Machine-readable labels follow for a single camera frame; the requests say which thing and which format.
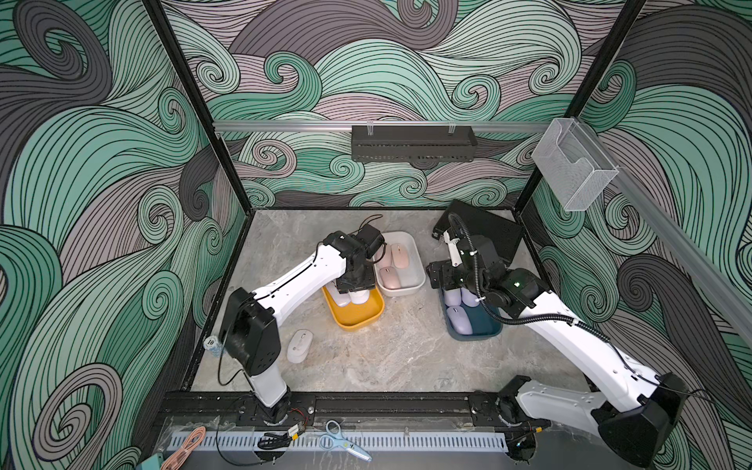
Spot purple rounded mouse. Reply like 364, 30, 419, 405
460, 288, 480, 307
444, 289, 462, 307

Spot peach mouse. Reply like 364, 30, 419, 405
390, 243, 410, 269

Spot white storage box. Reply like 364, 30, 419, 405
373, 231, 426, 298

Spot pale lilac white mouse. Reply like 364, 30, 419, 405
325, 282, 351, 307

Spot purple slim mouse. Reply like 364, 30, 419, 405
446, 305, 473, 336

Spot dark teal storage box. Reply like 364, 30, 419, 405
440, 290, 503, 342

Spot yellow storage box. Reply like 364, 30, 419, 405
322, 287, 385, 330

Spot pink rounded mouse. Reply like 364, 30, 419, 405
376, 245, 393, 269

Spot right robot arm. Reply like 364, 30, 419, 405
426, 229, 689, 468

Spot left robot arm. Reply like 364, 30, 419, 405
219, 223, 385, 422

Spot black briefcase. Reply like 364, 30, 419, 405
432, 200, 523, 264

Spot small clear bottle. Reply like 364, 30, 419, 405
203, 335, 224, 358

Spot black wall shelf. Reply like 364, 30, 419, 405
351, 127, 478, 163

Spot clear mesh wall bin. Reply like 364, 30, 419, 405
532, 117, 619, 213

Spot aluminium wall rail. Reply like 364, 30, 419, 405
213, 119, 550, 133

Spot blue handled scissors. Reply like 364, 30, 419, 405
318, 420, 372, 462

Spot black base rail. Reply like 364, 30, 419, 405
158, 391, 535, 428

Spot white slotted cable duct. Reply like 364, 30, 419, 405
166, 431, 510, 454

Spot orange cable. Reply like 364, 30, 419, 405
161, 426, 208, 470

